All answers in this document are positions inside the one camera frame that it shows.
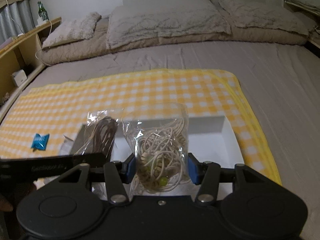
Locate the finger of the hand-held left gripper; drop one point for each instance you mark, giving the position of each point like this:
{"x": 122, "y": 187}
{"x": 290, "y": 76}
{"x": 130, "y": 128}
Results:
{"x": 92, "y": 160}

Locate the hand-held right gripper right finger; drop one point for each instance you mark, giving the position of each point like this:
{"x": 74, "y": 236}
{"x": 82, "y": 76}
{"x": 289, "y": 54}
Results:
{"x": 193, "y": 170}

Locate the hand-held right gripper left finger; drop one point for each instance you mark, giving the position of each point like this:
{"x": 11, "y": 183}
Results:
{"x": 129, "y": 170}

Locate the white cardboard box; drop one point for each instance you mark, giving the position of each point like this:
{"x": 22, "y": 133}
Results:
{"x": 207, "y": 145}

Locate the small blue packet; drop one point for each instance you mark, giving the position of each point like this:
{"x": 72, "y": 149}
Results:
{"x": 40, "y": 142}

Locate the yellow checkered blanket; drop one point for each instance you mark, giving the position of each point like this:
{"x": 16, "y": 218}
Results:
{"x": 150, "y": 92}

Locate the white tissue box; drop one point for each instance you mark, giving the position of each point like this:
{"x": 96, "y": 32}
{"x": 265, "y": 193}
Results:
{"x": 19, "y": 77}

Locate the wooden bedside shelf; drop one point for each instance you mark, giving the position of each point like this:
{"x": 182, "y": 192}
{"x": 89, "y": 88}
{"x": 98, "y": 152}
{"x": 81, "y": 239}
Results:
{"x": 15, "y": 60}

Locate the folded beige comforter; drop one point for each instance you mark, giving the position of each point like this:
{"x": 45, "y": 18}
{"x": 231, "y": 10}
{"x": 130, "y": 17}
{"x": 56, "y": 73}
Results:
{"x": 200, "y": 41}

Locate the pink flat box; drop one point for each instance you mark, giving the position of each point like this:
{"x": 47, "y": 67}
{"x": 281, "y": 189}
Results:
{"x": 6, "y": 42}

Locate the small fuzzy beige pillow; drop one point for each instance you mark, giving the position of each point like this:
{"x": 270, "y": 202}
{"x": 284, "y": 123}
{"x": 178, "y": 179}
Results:
{"x": 72, "y": 30}

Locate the white charger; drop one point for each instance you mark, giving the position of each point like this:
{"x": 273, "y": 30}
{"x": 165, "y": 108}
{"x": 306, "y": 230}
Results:
{"x": 41, "y": 22}

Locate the grey curtain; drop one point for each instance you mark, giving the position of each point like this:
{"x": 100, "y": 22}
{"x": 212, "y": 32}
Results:
{"x": 17, "y": 22}

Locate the large quilted beige pillow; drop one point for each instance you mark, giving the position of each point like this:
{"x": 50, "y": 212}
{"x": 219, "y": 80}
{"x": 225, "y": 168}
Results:
{"x": 165, "y": 22}

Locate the green glass bottle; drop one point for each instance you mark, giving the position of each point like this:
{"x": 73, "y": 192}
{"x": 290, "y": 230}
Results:
{"x": 42, "y": 11}

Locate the long fuzzy beige pillow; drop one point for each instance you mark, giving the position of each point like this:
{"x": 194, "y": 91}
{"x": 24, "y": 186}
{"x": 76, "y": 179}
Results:
{"x": 265, "y": 17}

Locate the white shelf unit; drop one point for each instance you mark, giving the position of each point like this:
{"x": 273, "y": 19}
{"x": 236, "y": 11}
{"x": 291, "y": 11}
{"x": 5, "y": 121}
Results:
{"x": 315, "y": 33}

